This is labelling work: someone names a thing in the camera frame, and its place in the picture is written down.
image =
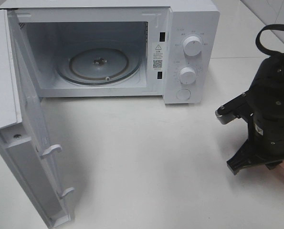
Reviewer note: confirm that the round white door button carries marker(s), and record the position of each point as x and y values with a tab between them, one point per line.
183	94

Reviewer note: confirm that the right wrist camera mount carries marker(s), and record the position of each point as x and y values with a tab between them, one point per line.
236	108

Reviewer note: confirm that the lower white timer knob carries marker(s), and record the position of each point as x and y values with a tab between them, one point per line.
187	75

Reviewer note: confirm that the white warning label sticker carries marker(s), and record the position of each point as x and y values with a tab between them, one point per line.
158	55

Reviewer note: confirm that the glass microwave turntable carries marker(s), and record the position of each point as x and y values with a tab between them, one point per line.
99	62

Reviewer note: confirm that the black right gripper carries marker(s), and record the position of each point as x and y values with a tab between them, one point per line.
266	98

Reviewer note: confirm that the white microwave oven body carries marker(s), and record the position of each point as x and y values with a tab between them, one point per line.
55	24

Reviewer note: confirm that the upper white power knob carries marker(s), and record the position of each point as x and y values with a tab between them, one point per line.
192	45

